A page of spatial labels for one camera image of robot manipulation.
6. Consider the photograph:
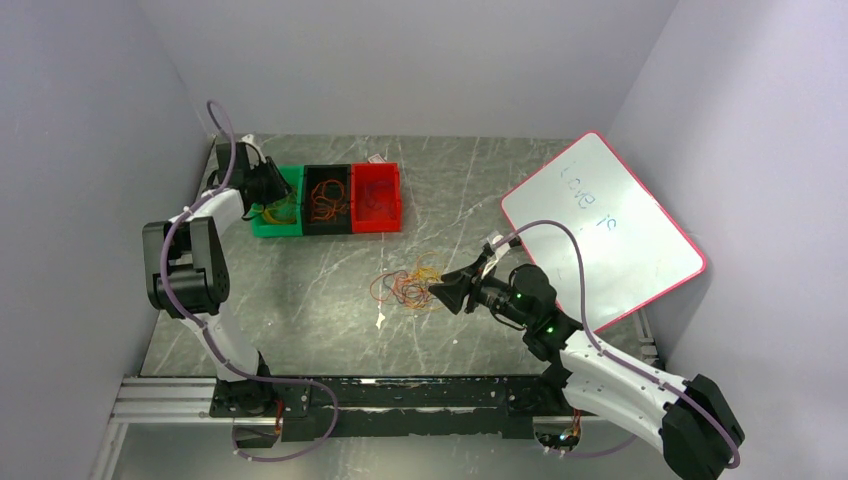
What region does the yellow cable in green bin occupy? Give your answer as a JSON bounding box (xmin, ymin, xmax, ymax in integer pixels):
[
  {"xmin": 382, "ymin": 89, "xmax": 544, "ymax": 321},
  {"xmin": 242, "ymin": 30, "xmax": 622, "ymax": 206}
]
[{"xmin": 261, "ymin": 195, "xmax": 301, "ymax": 227}]

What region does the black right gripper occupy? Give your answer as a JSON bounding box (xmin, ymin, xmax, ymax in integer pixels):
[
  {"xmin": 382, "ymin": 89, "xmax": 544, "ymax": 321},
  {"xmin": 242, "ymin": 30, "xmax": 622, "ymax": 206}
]
[{"xmin": 428, "ymin": 253, "xmax": 533, "ymax": 329}]

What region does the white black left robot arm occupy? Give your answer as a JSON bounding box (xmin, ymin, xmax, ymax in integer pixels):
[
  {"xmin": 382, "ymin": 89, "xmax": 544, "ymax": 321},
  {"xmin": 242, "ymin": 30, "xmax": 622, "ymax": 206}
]
[{"xmin": 142, "ymin": 134, "xmax": 295, "ymax": 417}]

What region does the purple right arm hose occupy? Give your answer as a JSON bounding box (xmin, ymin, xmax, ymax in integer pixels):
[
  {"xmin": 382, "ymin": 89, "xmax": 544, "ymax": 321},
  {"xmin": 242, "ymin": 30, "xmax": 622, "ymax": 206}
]
[{"xmin": 488, "ymin": 219, "xmax": 742, "ymax": 470}]

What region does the yellow thin cable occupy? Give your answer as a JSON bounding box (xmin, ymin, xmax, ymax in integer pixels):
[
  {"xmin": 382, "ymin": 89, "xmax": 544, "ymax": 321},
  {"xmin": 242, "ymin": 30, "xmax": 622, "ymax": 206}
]
[
  {"xmin": 264, "ymin": 188, "xmax": 303, "ymax": 225},
  {"xmin": 397, "ymin": 251, "xmax": 452, "ymax": 314}
]

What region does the black plastic bin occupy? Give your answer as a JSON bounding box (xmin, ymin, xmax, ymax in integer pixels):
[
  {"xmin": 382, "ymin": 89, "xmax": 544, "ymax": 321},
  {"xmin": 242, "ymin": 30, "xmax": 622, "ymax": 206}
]
[{"xmin": 301, "ymin": 164, "xmax": 352, "ymax": 236}]

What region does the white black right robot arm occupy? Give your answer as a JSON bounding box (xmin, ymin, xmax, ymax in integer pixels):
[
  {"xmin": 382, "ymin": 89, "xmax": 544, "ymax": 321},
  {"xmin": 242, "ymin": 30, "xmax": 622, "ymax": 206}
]
[{"xmin": 428, "ymin": 257, "xmax": 744, "ymax": 479}]

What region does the pink framed whiteboard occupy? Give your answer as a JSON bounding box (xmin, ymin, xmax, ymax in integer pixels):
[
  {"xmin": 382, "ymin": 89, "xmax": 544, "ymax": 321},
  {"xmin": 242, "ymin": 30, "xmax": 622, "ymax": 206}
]
[{"xmin": 501, "ymin": 131, "xmax": 707, "ymax": 332}]

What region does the orange thin cable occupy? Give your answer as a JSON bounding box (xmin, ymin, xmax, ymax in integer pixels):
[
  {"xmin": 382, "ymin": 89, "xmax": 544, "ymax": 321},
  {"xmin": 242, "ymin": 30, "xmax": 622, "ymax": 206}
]
[
  {"xmin": 369, "ymin": 268, "xmax": 439, "ymax": 311},
  {"xmin": 309, "ymin": 178, "xmax": 350, "ymax": 223}
]

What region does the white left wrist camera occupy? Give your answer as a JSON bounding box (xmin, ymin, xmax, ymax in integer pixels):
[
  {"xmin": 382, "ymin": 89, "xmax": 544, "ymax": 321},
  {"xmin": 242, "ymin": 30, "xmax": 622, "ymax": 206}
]
[{"xmin": 240, "ymin": 134, "xmax": 266, "ymax": 166}]

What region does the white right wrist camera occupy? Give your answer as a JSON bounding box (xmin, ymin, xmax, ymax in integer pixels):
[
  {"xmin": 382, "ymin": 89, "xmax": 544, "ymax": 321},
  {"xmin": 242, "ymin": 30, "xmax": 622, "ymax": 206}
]
[{"xmin": 481, "ymin": 234, "xmax": 510, "ymax": 278}]

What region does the green plastic bin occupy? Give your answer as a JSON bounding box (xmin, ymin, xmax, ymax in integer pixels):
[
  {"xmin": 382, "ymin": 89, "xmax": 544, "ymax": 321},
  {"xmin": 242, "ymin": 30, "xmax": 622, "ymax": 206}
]
[{"xmin": 248, "ymin": 165, "xmax": 304, "ymax": 238}]

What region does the red plastic bin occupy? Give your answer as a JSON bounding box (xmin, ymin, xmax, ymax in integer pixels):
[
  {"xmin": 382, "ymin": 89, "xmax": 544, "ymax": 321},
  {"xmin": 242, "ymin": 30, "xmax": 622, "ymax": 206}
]
[{"xmin": 351, "ymin": 163, "xmax": 403, "ymax": 234}]

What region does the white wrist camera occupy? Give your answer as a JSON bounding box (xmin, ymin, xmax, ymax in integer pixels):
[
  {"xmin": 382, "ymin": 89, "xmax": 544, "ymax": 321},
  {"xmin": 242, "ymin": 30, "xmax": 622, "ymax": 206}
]
[
  {"xmin": 240, "ymin": 134, "xmax": 266, "ymax": 166},
  {"xmin": 481, "ymin": 234, "xmax": 510, "ymax": 278}
]

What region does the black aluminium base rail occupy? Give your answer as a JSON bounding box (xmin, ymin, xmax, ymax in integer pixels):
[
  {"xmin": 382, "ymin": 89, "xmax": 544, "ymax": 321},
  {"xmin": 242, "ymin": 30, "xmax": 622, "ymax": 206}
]
[{"xmin": 111, "ymin": 375, "xmax": 592, "ymax": 449}]

